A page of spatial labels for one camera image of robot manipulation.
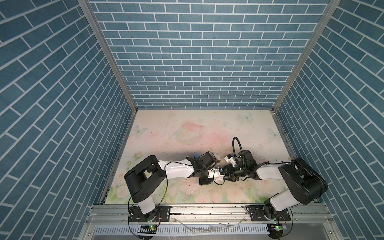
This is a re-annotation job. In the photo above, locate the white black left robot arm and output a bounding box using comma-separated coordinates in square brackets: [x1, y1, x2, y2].
[124, 152, 217, 214]

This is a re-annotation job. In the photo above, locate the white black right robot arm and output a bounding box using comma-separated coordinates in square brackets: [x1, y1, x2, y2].
[219, 151, 328, 221]

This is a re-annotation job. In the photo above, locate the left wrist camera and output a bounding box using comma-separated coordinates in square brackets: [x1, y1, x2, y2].
[208, 169, 224, 182]

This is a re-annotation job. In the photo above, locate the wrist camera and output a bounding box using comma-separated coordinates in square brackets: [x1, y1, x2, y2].
[208, 169, 224, 182]
[224, 155, 237, 167]

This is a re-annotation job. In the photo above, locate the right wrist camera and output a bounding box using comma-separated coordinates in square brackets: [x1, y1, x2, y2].
[224, 155, 237, 167]

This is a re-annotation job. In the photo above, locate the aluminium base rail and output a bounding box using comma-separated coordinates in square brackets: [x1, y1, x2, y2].
[80, 204, 342, 240]

